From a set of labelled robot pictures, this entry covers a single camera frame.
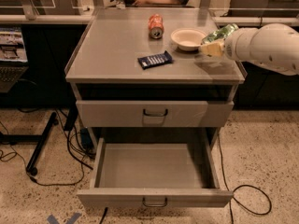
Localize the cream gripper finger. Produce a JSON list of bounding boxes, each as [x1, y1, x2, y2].
[[200, 39, 224, 57]]

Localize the green soda can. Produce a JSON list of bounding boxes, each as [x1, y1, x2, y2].
[[202, 23, 239, 44]]

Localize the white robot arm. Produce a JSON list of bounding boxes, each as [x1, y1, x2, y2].
[[200, 23, 299, 76]]

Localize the orange soda can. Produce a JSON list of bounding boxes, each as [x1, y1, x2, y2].
[[148, 14, 164, 39]]

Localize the grey drawer cabinet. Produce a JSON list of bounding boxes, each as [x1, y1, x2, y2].
[[66, 8, 245, 141]]

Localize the closed grey upper drawer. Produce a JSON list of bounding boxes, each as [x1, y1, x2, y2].
[[77, 101, 234, 127]]

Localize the open grey lower drawer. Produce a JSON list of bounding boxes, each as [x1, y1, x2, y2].
[[78, 139, 233, 208]]

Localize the white paper bowl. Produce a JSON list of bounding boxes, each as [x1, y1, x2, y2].
[[171, 28, 206, 51]]

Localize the blue snack bar packet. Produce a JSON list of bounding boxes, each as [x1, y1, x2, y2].
[[137, 51, 173, 70]]

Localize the clear plastic water bottle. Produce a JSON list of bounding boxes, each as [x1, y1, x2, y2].
[[116, 0, 126, 9]]

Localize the laptop with lit screen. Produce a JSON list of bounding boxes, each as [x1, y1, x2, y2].
[[0, 27, 29, 93]]

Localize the black stand leg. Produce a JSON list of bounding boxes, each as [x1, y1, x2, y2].
[[26, 112, 57, 175]]

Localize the blue tape cross marker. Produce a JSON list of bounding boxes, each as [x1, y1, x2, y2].
[[46, 212, 82, 224]]

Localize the black floor cable right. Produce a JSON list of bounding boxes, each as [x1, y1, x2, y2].
[[216, 131, 273, 224]]

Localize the black floor cables left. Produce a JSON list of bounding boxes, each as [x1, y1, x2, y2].
[[0, 107, 97, 187]]

